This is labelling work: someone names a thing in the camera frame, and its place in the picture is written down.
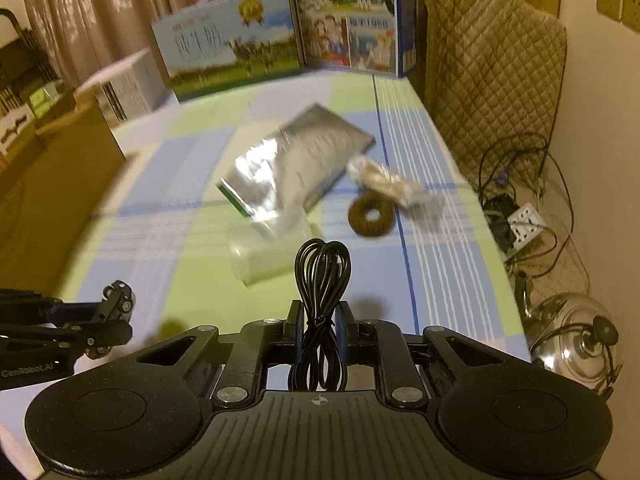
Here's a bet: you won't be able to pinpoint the plaid tablecloth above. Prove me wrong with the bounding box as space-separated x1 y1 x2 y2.
0 70 534 441

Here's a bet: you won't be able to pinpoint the light blue milk carton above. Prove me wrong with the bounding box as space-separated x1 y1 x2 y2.
150 0 307 104

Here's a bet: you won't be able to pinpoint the white power strip with cables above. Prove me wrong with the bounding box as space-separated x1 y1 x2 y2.
477 132 576 271

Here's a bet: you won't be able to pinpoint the chair with quilted cover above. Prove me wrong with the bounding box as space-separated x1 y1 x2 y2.
417 0 569 202

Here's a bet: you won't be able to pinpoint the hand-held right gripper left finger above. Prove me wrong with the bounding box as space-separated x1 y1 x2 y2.
135 300 304 409

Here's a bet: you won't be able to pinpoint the clear bag of wooden sticks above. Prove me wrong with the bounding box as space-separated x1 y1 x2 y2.
347 156 446 221

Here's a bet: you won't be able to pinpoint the black folding ladder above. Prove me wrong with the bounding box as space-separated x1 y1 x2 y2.
0 8 64 111

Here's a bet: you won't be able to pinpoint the green tissue packs in carton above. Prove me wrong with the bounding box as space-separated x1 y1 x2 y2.
27 85 69 117

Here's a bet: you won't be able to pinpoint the steel pot with glass lid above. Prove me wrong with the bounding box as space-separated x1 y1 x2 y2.
527 292 627 392

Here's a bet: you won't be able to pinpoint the brown cardboard box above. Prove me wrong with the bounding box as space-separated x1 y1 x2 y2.
0 87 128 286

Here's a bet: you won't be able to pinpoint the white cardboard box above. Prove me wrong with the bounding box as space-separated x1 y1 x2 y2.
75 47 172 127

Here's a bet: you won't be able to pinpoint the silver foil bag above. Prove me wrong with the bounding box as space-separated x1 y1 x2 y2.
215 102 377 224

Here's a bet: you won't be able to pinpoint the dark blue milk carton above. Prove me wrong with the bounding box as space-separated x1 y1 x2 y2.
289 0 419 79

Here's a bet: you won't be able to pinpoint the brown fuzzy ring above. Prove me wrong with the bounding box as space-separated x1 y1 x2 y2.
348 191 396 236

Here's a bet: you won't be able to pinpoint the white carved chair back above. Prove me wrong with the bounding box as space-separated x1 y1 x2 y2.
0 110 39 157

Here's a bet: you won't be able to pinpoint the brown patterned curtain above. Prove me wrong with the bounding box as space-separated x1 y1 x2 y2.
17 0 292 92

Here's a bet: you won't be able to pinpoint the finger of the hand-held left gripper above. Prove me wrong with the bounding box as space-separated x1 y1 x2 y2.
0 289 109 324
0 322 134 357

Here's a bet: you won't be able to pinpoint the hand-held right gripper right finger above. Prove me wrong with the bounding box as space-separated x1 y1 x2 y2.
336 300 507 409

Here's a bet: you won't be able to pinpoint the black cable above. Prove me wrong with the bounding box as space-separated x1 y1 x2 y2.
289 239 352 392

